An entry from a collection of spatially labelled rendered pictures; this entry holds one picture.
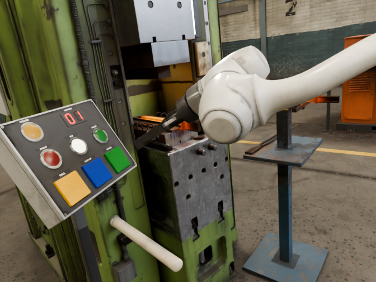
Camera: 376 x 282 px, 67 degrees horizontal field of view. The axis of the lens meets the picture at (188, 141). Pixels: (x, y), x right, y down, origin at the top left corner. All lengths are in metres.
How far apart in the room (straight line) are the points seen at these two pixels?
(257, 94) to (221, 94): 0.07
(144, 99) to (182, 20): 0.61
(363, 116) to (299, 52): 4.57
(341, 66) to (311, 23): 8.12
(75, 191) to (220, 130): 0.45
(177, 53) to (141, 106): 0.56
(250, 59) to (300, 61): 8.15
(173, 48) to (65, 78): 0.45
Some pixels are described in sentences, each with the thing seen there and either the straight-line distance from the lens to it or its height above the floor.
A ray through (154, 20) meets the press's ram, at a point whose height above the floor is 1.44.
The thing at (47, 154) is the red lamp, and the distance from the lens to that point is 0.83.
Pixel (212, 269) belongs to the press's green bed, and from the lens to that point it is 1.73.
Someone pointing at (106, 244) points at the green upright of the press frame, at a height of 0.53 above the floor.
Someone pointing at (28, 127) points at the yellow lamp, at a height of 1.17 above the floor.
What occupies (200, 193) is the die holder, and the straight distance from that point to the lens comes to 1.39.
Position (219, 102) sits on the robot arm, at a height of 1.22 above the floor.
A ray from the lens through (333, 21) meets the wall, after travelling 8.61.
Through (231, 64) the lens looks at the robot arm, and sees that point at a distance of 0.66.
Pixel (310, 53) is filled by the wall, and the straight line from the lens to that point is 8.73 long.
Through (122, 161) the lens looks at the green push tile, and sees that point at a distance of 0.95.
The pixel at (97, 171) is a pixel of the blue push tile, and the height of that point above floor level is 1.01.
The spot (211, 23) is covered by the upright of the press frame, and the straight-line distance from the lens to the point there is 1.67.
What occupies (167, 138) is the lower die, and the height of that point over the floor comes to 0.96.
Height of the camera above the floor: 1.31
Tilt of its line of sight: 17 degrees down
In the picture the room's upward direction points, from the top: 7 degrees counter-clockwise
